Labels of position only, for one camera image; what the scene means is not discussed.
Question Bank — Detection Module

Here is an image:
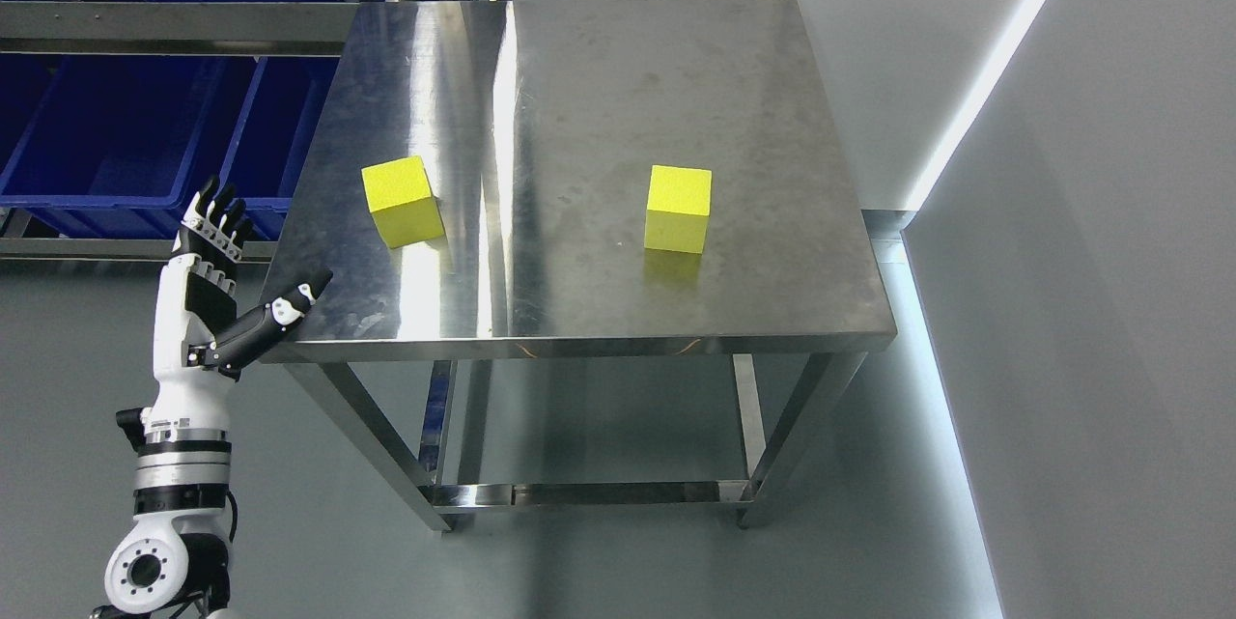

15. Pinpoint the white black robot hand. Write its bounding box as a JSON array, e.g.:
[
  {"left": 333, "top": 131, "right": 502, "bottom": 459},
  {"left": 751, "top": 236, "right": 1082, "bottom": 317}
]
[{"left": 140, "top": 175, "right": 334, "bottom": 441}]

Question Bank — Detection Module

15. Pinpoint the yellow foam block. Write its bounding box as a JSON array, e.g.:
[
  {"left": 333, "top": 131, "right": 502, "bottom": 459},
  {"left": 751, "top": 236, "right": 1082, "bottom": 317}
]
[
  {"left": 361, "top": 154, "right": 446, "bottom": 250},
  {"left": 643, "top": 164, "right": 714, "bottom": 255}
]

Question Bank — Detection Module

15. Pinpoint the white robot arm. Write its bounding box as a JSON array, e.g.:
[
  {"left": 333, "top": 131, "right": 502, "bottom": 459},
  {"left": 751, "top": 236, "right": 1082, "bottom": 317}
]
[{"left": 89, "top": 408, "right": 239, "bottom": 618}]

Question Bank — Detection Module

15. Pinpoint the metal shelf rack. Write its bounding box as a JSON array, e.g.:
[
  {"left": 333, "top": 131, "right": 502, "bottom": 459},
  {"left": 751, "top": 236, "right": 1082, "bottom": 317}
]
[{"left": 0, "top": 0, "right": 510, "bottom": 264}]

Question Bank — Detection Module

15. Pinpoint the stainless steel table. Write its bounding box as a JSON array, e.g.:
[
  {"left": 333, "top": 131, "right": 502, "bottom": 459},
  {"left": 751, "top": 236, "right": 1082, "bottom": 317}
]
[{"left": 262, "top": 0, "right": 897, "bottom": 531}]

